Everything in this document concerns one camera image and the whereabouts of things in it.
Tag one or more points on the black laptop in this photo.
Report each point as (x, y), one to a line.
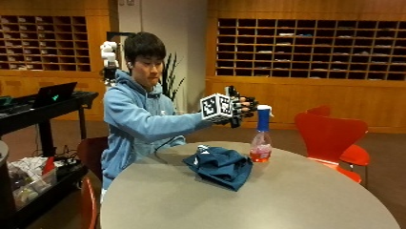
(55, 94)

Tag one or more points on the red object on cart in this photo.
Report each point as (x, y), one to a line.
(48, 165)

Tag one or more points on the wooden cubby shelf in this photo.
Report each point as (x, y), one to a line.
(310, 49)
(41, 43)

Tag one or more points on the black cart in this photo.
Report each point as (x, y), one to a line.
(41, 114)

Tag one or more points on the teal object on cart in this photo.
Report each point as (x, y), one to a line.
(5, 101)

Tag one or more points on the dark blue cloth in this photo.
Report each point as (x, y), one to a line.
(221, 167)

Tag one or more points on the white cube with black markers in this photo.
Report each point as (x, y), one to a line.
(216, 108)

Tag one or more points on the clear plastic bin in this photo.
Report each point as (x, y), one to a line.
(32, 186)

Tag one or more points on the person in light blue hoodie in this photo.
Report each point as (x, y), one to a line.
(135, 120)

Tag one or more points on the spray bottle with blue top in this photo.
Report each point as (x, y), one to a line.
(261, 149)

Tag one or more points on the dark red chair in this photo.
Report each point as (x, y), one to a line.
(91, 156)

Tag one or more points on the white jointed device on stand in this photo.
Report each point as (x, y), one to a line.
(109, 57)

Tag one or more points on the white earbud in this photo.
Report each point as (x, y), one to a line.
(129, 65)

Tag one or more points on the green plant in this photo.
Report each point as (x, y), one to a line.
(171, 79)

